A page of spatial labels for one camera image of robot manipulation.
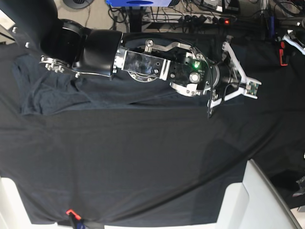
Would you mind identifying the white chair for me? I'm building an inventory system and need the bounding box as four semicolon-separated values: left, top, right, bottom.
192;159;305;229

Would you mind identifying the black table cloth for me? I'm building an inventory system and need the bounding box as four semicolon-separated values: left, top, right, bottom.
0;39;305;227

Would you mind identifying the dark grey T-shirt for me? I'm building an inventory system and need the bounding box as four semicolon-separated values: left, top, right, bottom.
10;33;246;116

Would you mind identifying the white power strip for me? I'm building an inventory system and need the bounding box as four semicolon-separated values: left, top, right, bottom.
142;11;237;25

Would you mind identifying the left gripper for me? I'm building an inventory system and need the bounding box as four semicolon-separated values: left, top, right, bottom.
283;29;305;55

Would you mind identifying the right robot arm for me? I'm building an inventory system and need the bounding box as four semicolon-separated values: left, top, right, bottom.
0;0;261;107

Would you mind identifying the blue box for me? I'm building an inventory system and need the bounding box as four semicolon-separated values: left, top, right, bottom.
106;0;172;7

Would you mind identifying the black table leg post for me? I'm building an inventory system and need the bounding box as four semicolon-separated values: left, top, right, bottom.
125;6;147;33

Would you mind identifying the red black clamp right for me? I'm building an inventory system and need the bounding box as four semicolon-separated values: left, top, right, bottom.
279;41;289;66

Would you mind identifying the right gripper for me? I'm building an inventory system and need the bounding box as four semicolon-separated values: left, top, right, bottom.
207;35;262;107

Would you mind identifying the black round chair base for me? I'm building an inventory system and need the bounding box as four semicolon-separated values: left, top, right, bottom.
63;0;94;10

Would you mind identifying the red blue clamp bottom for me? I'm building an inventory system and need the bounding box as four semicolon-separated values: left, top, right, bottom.
66;209;87;229

